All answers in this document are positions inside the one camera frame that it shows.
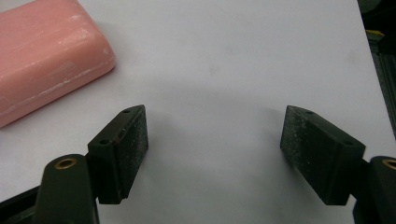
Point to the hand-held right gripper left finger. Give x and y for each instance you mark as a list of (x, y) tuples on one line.
[(116, 158)]

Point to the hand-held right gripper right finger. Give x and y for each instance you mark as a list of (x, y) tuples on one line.
[(320, 155)]

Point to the pink soap bar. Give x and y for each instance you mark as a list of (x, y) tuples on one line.
[(46, 56)]

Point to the dark metal stand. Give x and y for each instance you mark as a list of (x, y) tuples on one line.
[(381, 59)]

